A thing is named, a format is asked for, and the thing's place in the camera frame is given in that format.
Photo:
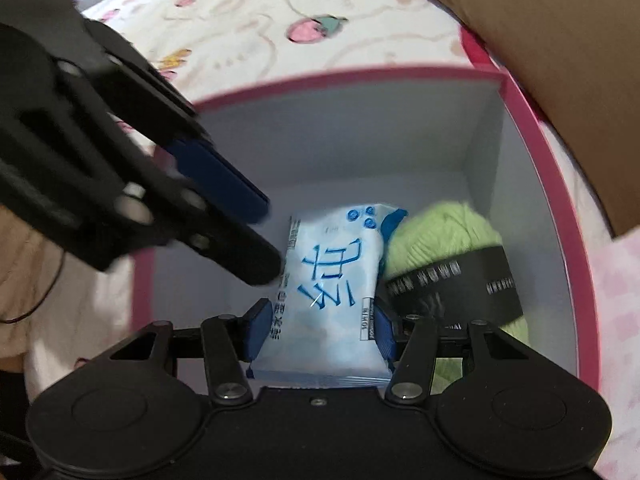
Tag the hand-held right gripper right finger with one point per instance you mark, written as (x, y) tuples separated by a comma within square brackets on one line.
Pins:
[(386, 337)]

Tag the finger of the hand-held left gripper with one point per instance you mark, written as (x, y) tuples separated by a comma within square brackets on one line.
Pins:
[(240, 252), (225, 180)]

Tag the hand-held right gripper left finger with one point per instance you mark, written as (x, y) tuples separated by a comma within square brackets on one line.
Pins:
[(255, 332)]

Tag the blue wet wipes pack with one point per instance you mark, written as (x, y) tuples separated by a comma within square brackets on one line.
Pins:
[(330, 285)]

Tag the green yarn ball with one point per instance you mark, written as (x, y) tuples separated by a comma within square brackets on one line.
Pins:
[(445, 235)]

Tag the pink cardboard box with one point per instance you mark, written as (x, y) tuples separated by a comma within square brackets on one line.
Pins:
[(350, 135)]

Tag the pink checkered pillow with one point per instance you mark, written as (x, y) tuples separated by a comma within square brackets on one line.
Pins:
[(620, 335)]

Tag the brown pillow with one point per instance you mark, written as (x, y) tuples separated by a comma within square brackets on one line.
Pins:
[(550, 60)]

